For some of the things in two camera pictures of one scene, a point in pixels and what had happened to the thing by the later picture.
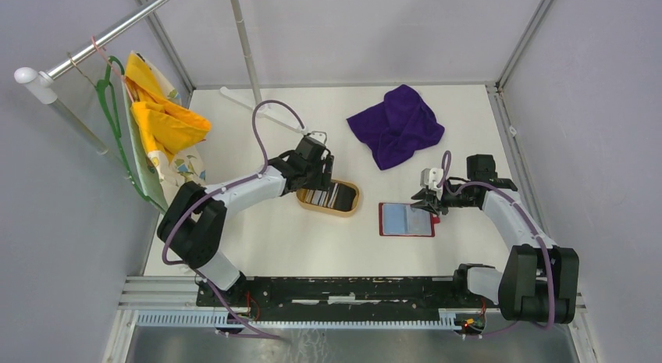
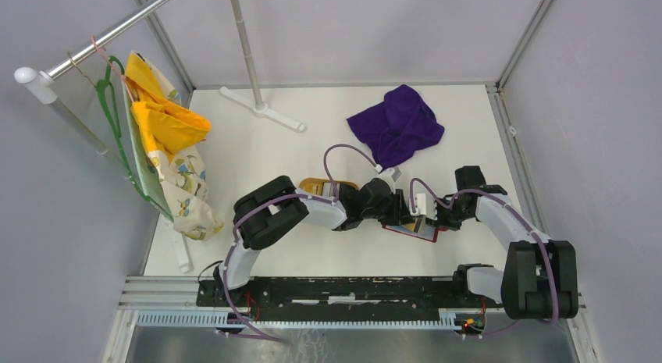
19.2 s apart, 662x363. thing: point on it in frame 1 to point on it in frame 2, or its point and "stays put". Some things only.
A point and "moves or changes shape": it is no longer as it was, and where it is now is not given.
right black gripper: [426, 205] to [439, 222]
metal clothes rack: [41, 83] stays put
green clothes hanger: [106, 93] stays put
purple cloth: [393, 129] stays put
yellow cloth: [167, 126] stays put
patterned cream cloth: [167, 175] stays put
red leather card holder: [400, 219] moves or changes shape
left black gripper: [323, 179] to [399, 213]
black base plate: [278, 298] stays put
